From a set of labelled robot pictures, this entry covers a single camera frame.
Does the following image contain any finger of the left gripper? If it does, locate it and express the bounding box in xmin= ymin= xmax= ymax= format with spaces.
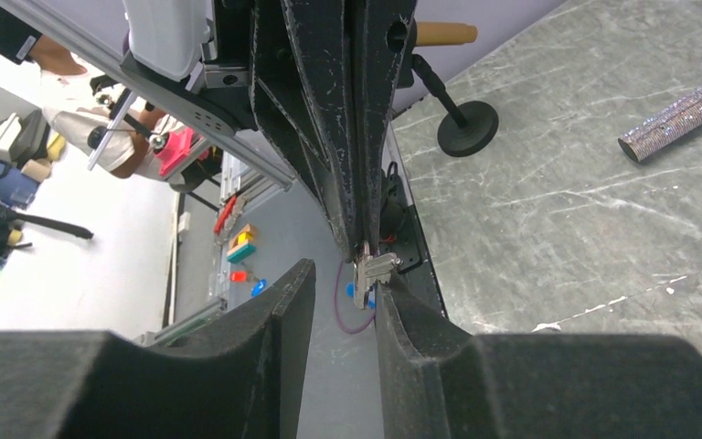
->
xmin=350 ymin=1 xmax=417 ymax=255
xmin=250 ymin=1 xmax=357 ymax=261

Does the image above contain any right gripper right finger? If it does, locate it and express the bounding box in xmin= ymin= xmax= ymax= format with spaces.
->
xmin=376 ymin=279 xmax=702 ymax=438

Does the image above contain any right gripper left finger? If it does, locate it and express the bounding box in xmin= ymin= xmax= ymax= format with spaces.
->
xmin=0 ymin=259 xmax=315 ymax=438

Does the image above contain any blue key tag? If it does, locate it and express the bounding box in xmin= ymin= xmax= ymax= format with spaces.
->
xmin=345 ymin=283 xmax=378 ymax=311

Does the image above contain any silver key with ring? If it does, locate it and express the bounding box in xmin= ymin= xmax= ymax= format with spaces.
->
xmin=353 ymin=241 xmax=402 ymax=309

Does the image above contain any gold microphone on black stand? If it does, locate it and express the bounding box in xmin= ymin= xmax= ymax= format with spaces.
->
xmin=408 ymin=21 xmax=501 ymax=159

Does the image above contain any glitter tube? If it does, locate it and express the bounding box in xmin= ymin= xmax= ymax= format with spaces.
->
xmin=617 ymin=85 xmax=702 ymax=163

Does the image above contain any purple cable under base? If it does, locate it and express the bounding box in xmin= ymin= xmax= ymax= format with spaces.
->
xmin=334 ymin=260 xmax=378 ymax=336

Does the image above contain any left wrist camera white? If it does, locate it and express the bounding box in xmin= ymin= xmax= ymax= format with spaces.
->
xmin=122 ymin=0 xmax=218 ymax=81

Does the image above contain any black base frame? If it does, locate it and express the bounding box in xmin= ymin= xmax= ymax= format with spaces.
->
xmin=379 ymin=127 xmax=448 ymax=317

